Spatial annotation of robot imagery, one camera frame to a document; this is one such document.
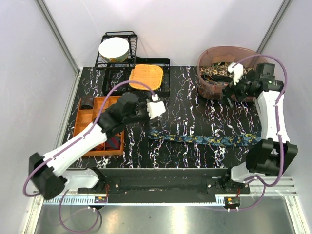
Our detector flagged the orange blue striped rolled tie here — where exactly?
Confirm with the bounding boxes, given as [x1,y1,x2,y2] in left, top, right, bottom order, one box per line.
[93,143,105,151]

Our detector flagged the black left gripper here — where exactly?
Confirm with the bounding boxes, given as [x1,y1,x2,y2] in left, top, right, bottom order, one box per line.
[125,94,162,132]

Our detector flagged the white ceramic bowl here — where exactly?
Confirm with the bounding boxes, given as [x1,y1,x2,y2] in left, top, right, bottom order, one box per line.
[98,37,130,63]

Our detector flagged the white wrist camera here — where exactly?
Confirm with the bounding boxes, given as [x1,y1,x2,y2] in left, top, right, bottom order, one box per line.
[147,101,166,119]
[228,62,244,85]

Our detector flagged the wooden compartment organizer box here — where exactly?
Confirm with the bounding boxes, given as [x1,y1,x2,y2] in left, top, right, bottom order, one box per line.
[73,97,124,156]

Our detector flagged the maroon blue striped rolled tie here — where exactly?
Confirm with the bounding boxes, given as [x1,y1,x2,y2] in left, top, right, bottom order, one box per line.
[104,136,121,151]

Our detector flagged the pink translucent plastic tub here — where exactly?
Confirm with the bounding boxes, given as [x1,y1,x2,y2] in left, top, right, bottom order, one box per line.
[196,46,256,101]

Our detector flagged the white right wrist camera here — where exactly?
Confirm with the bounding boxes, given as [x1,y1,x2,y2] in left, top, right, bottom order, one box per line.
[228,62,244,85]

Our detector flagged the blue floral patterned tie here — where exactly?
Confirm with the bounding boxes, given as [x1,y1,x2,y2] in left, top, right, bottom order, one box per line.
[148,130,261,147]

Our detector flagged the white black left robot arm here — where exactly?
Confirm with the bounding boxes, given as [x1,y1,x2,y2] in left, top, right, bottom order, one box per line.
[27,93,166,200]

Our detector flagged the dark blue patterned rolled tie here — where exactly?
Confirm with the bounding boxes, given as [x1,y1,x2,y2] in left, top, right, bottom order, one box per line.
[80,96,94,110]

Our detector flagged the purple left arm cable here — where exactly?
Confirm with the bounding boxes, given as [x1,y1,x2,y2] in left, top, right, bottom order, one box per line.
[23,80,159,232]

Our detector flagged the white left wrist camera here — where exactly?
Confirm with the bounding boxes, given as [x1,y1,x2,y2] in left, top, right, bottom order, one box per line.
[147,101,166,119]

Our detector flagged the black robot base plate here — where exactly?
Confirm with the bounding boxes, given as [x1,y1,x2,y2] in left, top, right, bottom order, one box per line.
[78,176,250,194]

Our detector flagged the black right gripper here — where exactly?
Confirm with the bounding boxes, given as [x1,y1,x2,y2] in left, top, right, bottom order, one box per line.
[218,71,254,108]

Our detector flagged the pile of patterned ties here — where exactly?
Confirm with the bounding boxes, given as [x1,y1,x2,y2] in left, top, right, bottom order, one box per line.
[199,62,256,85]

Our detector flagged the black wire dish rack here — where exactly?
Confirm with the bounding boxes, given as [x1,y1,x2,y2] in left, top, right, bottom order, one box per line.
[94,30,171,98]

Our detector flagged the aluminium frame rail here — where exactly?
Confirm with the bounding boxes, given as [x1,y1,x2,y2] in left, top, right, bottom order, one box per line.
[40,176,297,200]

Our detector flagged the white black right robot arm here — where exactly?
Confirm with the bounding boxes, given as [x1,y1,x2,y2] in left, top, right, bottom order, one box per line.
[220,63,298,193]

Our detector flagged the orange woven mat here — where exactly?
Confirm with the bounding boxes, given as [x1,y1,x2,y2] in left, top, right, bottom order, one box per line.
[129,64,163,90]

